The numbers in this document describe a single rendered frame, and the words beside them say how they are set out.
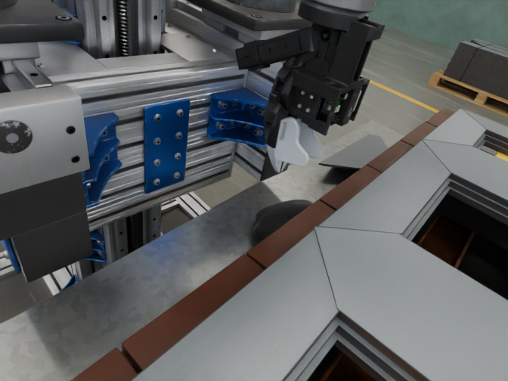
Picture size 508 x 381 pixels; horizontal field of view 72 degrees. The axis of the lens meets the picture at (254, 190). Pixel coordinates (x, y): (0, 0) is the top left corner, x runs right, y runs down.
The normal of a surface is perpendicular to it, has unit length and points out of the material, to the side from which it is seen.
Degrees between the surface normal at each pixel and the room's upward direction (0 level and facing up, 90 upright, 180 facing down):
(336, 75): 90
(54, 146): 90
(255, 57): 88
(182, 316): 0
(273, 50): 88
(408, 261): 0
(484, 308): 0
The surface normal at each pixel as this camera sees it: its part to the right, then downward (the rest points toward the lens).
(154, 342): 0.18, -0.78
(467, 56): -0.69, 0.33
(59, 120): 0.68, 0.54
